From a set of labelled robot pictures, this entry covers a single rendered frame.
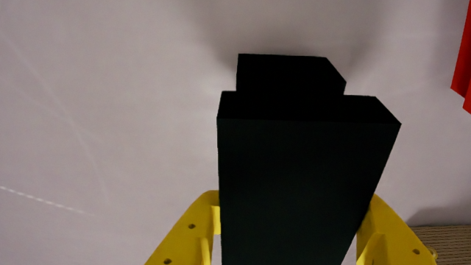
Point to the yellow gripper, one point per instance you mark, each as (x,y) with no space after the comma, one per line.
(383,238)

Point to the red flat box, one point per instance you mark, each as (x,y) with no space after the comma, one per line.
(467,101)

